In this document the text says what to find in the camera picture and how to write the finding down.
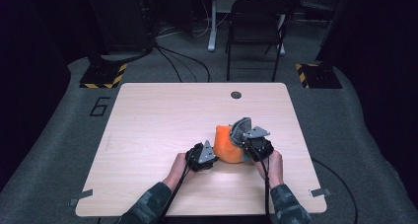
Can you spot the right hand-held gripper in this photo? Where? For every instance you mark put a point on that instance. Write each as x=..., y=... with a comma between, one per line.
x=259, y=145

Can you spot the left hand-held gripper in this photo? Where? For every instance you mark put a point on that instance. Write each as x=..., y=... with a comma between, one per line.
x=200, y=156

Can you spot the grey terry cloth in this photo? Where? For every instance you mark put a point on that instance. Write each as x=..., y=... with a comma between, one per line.
x=239, y=128

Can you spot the orange plush toy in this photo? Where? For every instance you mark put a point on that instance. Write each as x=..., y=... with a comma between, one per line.
x=225, y=145

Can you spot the person's left hand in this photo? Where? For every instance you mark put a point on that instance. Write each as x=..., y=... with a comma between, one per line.
x=177, y=173

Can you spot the person's right hand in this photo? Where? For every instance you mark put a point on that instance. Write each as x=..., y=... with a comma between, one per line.
x=274, y=171

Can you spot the dark round table grommet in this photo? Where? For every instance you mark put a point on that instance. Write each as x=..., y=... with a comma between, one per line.
x=236, y=95

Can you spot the grey tape strip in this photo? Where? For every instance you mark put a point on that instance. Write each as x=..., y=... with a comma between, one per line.
x=82, y=196
x=320, y=192

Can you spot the hazard-striped black stand base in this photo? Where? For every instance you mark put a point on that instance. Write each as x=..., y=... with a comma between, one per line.
x=103, y=75
x=318, y=76

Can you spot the black floor tape marking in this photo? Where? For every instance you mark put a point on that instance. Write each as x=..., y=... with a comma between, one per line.
x=99, y=106

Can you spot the black folding chair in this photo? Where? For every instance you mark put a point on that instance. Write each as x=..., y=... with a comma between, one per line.
x=256, y=16

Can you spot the black cabinet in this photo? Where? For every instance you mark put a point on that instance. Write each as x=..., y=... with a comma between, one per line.
x=121, y=16

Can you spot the white desk frame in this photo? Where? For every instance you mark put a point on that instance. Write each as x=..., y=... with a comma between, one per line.
x=212, y=26

